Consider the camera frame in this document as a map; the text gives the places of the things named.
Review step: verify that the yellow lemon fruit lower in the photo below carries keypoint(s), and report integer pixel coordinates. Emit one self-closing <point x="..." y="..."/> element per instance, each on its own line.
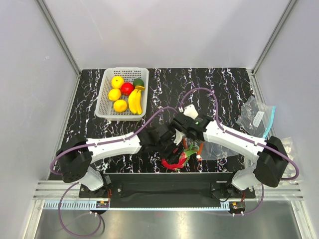
<point x="114" y="94"/>

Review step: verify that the clear bag of round items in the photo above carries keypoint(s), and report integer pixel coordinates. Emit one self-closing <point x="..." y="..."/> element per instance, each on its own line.
<point x="292" y="154"/>

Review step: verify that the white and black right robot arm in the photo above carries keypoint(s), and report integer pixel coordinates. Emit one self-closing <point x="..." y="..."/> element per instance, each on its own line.
<point x="271" y="159"/>

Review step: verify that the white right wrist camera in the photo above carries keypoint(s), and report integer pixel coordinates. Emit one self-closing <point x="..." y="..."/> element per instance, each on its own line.
<point x="189" y="111"/>

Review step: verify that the clear bag with orange zipper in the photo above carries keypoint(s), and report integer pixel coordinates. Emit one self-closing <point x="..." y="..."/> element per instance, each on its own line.
<point x="208" y="151"/>

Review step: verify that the yellow orange fruit top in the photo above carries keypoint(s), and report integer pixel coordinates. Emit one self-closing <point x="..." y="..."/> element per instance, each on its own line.
<point x="117" y="82"/>

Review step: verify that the clear bag with blue zipper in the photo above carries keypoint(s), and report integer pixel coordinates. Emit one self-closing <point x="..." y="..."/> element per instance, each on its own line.
<point x="256" y="118"/>

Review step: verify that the black marble pattern mat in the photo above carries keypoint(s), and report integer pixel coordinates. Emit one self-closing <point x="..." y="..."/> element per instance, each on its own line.
<point x="167" y="86"/>

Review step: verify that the white slotted cable duct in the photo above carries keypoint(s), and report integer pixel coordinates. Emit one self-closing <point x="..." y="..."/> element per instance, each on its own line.
<point x="76" y="205"/>

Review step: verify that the small yellow fruit middle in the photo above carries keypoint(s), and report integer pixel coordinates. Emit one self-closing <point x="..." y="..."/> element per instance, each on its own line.
<point x="120" y="106"/>

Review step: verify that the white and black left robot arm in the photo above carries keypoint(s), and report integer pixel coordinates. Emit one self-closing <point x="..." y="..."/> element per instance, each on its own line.
<point x="75" y="158"/>

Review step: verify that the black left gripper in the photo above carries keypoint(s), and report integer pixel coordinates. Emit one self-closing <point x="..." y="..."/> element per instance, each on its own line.
<point x="170" y="156"/>

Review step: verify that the pink dragon fruit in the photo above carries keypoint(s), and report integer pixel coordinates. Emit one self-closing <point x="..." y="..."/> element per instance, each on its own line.
<point x="182" y="159"/>

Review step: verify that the yellow banana bunch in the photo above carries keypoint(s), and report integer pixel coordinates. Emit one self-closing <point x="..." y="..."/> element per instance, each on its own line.
<point x="134" y="100"/>

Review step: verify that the red apple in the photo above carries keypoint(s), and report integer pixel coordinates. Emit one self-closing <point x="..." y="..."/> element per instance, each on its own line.
<point x="127" y="88"/>

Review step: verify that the green avocado fruit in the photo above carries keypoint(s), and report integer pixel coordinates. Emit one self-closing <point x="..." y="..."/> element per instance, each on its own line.
<point x="138" y="82"/>

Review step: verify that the white plastic perforated basket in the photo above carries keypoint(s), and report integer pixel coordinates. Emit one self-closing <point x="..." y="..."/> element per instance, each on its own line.
<point x="104" y="107"/>

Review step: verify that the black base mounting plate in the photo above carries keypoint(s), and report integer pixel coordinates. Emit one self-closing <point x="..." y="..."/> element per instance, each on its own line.
<point x="166" y="190"/>

